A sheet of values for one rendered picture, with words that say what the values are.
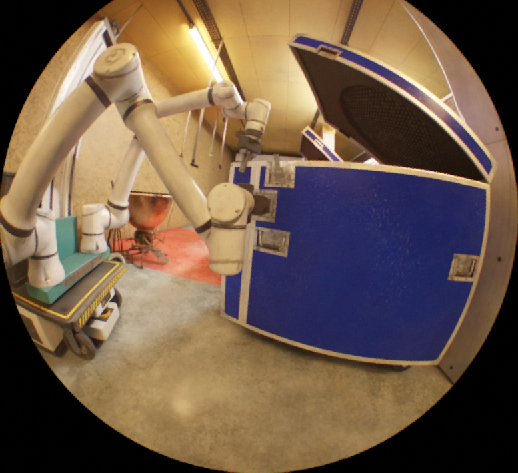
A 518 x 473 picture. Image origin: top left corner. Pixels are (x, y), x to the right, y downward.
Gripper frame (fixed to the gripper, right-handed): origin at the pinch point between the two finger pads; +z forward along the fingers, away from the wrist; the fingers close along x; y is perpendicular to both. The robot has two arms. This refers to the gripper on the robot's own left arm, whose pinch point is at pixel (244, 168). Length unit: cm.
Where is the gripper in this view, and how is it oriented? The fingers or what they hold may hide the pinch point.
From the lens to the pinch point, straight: 81.5
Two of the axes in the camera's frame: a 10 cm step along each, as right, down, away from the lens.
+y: 8.4, 2.8, -4.6
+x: 4.8, 0.0, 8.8
